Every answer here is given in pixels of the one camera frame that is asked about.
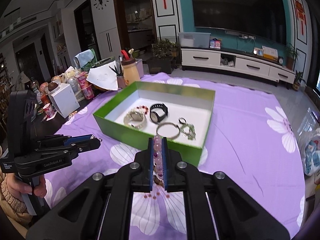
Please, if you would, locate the person's left forearm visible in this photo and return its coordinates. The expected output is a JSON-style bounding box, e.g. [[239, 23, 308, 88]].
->
[[0, 180, 33, 233]]

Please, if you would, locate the pen holder with pens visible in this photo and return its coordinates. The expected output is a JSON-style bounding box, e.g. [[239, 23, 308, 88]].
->
[[110, 64, 125, 89]]

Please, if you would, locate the black television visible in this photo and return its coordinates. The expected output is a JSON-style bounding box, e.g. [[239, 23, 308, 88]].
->
[[190, 0, 287, 46]]

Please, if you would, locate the black wrist watch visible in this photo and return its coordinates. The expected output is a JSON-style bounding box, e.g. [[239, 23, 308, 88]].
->
[[149, 102, 168, 123]]

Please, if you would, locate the yellow white box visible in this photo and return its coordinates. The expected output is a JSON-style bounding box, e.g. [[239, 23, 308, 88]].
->
[[261, 46, 279, 62]]

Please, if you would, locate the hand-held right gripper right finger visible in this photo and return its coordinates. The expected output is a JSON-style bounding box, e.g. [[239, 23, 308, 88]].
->
[[162, 137, 290, 240]]

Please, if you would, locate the bushy potted plant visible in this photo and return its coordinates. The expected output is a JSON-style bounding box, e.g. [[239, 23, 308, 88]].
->
[[146, 39, 179, 74]]

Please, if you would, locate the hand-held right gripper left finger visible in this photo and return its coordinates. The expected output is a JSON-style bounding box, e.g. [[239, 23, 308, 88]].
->
[[26, 137, 154, 240]]

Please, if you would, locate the silver bangle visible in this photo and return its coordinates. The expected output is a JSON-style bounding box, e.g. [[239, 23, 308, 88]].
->
[[156, 122, 180, 139]]

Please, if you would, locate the beige jar brown lid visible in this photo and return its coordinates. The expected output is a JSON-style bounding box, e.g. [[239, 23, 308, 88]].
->
[[122, 57, 141, 85]]

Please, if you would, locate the white paper sheet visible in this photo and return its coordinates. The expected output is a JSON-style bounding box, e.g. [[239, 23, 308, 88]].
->
[[86, 61, 119, 91]]

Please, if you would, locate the white television cabinet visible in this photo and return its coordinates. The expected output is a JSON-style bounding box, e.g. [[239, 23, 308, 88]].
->
[[180, 47, 296, 88]]

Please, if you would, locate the black wall clock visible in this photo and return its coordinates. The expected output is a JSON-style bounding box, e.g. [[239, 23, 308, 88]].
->
[[94, 0, 110, 10]]

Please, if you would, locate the green cardboard box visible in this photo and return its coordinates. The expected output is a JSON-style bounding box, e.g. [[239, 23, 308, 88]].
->
[[93, 81, 216, 167]]

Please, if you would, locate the purple floral tablecloth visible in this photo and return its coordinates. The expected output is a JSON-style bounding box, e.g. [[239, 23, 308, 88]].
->
[[44, 72, 307, 240]]

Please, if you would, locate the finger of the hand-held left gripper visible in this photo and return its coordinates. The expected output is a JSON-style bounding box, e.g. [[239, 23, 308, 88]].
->
[[37, 134, 94, 147], [64, 138, 102, 155]]

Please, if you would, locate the person's left hand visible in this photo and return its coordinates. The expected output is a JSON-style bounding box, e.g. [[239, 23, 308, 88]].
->
[[5, 175, 47, 198]]

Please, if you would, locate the small red blue box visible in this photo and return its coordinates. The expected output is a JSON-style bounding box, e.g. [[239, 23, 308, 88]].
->
[[209, 37, 222, 49]]

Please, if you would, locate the cream white wrist watch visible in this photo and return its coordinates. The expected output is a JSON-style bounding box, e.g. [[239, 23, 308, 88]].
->
[[123, 109, 148, 130]]

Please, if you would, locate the light blue green cloth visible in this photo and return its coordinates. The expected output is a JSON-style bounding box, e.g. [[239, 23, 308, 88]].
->
[[74, 49, 95, 68]]

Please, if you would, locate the potted plant red pot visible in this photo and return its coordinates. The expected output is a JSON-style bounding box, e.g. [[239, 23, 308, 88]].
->
[[285, 44, 300, 70]]

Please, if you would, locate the small potted plant yellow pot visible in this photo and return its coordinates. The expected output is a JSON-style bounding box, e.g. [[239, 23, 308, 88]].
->
[[291, 71, 307, 91]]

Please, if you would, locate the white plastic bag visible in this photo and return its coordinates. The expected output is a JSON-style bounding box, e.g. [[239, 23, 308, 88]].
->
[[297, 127, 320, 177]]

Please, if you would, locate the clear plastic storage bin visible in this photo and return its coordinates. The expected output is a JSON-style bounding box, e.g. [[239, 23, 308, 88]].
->
[[178, 32, 211, 48]]

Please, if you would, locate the pink bead bracelet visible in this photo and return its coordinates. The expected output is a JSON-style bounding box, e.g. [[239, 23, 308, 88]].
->
[[153, 134, 163, 178]]

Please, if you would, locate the pink yogurt cup pack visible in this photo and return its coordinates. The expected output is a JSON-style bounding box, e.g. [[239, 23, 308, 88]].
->
[[75, 71, 95, 100]]

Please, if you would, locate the white cardboard box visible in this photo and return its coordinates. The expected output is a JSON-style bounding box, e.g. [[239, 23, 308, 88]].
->
[[47, 82, 80, 118]]

